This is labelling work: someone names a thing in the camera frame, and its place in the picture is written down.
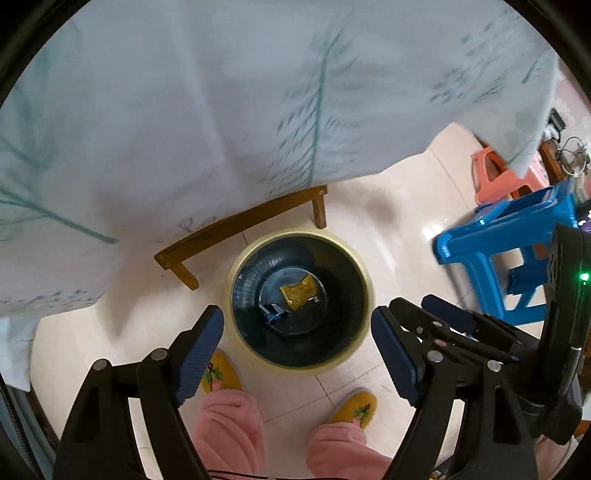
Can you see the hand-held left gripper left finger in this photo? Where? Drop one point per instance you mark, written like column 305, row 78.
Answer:
column 198, row 350

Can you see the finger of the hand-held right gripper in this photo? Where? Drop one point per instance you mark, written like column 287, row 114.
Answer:
column 415, row 318
column 450, row 310

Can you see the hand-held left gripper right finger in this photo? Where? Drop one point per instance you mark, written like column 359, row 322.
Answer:
column 392, row 355

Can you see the cream rimmed dark trash bin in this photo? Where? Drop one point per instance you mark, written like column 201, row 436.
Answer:
column 351, row 295

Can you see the person's right forearm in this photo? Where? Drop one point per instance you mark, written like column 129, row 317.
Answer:
column 556, row 461

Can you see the yellow embroidered slipper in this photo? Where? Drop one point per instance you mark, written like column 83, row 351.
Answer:
column 353, row 408
column 224, row 376

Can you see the blue crumpled wrapper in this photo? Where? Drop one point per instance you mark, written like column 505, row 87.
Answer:
column 274, row 314

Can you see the blue plastic stool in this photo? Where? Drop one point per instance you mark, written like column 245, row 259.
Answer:
column 485, row 230

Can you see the person's left leg pink trousers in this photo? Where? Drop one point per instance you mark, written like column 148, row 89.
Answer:
column 228, row 434

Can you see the yellow crumpled wrapper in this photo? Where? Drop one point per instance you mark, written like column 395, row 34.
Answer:
column 299, row 291

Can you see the pink plastic stool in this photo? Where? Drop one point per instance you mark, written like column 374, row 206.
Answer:
column 494, row 180

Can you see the white tree print tablecloth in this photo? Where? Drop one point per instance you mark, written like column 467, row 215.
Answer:
column 184, row 115

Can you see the wooden table frame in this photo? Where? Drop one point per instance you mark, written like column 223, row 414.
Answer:
column 231, row 226

